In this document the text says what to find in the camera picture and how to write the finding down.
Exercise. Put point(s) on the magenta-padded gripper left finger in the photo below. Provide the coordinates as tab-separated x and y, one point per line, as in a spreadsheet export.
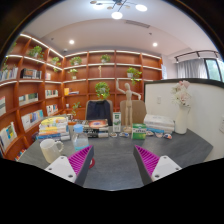
80	160

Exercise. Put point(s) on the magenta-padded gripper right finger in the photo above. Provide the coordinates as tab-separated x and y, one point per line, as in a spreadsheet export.
148	160

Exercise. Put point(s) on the green and white box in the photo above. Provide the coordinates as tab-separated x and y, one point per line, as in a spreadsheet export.
139	132

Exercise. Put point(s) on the white ceramic mug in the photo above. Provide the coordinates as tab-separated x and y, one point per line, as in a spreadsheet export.
50	151

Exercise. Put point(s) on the stack of dark books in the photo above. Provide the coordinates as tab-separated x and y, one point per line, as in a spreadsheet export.
96	128

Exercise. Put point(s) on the stack of white packs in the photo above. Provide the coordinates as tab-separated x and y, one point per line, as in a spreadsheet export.
159	121

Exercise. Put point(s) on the stack of colourful books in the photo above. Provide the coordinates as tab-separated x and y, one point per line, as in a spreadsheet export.
53	128

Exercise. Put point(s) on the green and white carton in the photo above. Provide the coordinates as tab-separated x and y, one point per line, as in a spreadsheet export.
116	122

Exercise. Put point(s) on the tan chair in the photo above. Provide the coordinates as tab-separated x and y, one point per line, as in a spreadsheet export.
140	111

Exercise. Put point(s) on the white vase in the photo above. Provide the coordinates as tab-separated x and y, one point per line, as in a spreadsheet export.
181	121

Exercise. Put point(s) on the chair with dark jacket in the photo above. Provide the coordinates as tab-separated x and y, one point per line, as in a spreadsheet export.
99	111

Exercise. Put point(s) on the wooden artist mannequin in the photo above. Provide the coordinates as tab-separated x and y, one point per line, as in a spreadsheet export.
128	103

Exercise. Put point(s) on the pink and white flowers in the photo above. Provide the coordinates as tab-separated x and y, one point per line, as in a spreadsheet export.
181	95

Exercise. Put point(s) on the orange wooden shelf unit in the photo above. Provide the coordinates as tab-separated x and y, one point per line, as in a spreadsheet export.
35	83

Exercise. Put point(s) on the grey curtain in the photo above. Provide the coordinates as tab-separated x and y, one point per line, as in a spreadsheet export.
191	69

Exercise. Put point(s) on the window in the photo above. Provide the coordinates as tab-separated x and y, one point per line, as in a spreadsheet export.
213	70

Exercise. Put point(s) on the recessed ceiling light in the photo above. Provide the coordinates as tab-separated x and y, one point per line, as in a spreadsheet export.
154	44
71	41

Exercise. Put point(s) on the ceiling air vent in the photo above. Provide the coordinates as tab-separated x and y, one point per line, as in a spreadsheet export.
137	24

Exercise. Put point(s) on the ceiling lamp with round bulbs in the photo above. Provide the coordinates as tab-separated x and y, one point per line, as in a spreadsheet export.
116	15

